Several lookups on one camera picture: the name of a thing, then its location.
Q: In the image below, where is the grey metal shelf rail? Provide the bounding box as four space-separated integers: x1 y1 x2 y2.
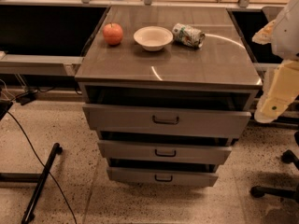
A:
0 54 83 77

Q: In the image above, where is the black cable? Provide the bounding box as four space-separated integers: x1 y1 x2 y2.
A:
6 109 78 224

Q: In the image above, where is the grey drawer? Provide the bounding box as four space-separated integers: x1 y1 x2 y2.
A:
107 167 218 187
83 104 250 138
98 140 232 165

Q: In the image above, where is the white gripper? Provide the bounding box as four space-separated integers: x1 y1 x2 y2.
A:
252 20 299 123

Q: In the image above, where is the grey top drawer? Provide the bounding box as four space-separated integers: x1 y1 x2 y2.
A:
83 104 250 138

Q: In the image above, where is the grey chair backrest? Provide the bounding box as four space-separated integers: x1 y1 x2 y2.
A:
262 6 283 21

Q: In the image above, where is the red apple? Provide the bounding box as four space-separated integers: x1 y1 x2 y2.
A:
103 22 123 46

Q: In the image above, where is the grey bottom drawer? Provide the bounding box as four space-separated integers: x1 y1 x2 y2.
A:
107 167 218 187

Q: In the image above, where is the white bowl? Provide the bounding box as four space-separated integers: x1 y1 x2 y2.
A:
134 26 173 51

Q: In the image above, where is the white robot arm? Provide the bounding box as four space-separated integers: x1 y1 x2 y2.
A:
252 0 299 123

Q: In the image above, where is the crushed green white can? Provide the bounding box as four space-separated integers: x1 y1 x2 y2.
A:
172 23 206 49

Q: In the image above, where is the black stand leg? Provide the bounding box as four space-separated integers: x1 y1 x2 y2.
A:
0 143 63 224

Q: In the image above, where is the grey drawer cabinet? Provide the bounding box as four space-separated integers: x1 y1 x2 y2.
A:
74 5 263 147

